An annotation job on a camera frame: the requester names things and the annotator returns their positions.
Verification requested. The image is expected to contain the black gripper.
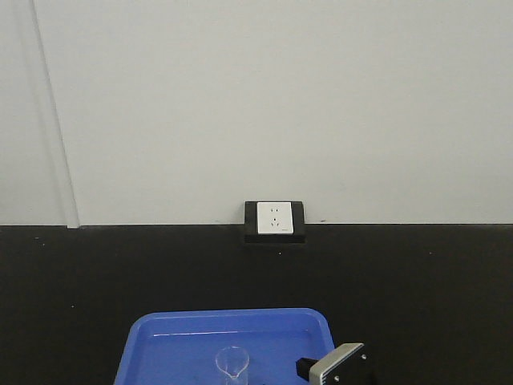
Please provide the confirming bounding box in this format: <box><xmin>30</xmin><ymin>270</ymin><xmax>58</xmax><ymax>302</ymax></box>
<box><xmin>296</xmin><ymin>358</ymin><xmax>320</xmax><ymax>379</ymax></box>

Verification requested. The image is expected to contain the blue plastic tray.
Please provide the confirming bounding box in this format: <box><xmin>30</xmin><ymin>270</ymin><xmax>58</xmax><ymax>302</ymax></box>
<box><xmin>115</xmin><ymin>308</ymin><xmax>334</xmax><ymax>384</ymax></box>

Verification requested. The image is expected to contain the white socket in black housing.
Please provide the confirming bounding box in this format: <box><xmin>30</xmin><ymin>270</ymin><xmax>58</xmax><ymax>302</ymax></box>
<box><xmin>244</xmin><ymin>201</ymin><xmax>305</xmax><ymax>244</ymax></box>

